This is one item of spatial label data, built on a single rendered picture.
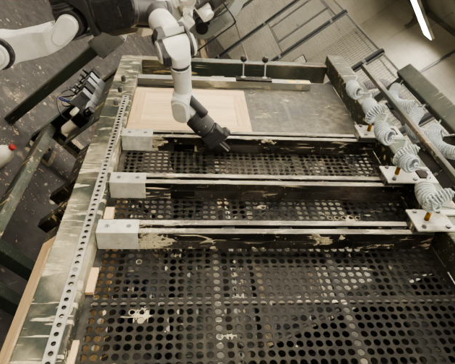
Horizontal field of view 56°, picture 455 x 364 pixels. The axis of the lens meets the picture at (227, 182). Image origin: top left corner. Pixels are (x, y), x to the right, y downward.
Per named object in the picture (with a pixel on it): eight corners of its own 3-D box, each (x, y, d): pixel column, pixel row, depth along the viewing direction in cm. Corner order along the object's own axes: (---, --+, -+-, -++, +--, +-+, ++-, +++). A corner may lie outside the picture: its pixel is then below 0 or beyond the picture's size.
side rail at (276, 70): (144, 73, 257) (142, 55, 251) (321, 79, 267) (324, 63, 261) (142, 77, 252) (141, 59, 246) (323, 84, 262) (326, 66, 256)
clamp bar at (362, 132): (125, 140, 184) (120, 88, 169) (388, 146, 194) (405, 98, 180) (121, 152, 176) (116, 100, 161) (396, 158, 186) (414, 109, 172)
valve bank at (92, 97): (65, 79, 231) (97, 53, 223) (85, 98, 238) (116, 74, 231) (38, 125, 191) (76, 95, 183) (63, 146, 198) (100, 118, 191)
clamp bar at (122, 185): (114, 184, 159) (107, 128, 144) (417, 188, 169) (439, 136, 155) (110, 201, 151) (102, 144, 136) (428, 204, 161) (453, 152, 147)
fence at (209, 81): (139, 81, 234) (138, 74, 231) (308, 87, 242) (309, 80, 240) (138, 84, 230) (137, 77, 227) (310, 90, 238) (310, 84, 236)
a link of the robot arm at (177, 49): (198, 90, 155) (195, 46, 139) (171, 98, 153) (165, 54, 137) (188, 72, 161) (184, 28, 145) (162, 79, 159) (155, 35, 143)
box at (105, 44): (90, 36, 242) (113, 16, 237) (105, 53, 248) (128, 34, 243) (86, 43, 233) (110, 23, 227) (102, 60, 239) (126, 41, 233)
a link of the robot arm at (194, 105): (188, 132, 169) (167, 113, 163) (197, 114, 175) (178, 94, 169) (207, 124, 161) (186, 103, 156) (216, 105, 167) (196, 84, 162)
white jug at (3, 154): (-16, 154, 232) (9, 135, 226) (0, 165, 238) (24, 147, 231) (-23, 164, 225) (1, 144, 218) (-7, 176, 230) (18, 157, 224)
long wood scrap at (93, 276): (92, 270, 125) (91, 267, 125) (99, 270, 126) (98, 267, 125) (85, 295, 118) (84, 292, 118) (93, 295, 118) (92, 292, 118)
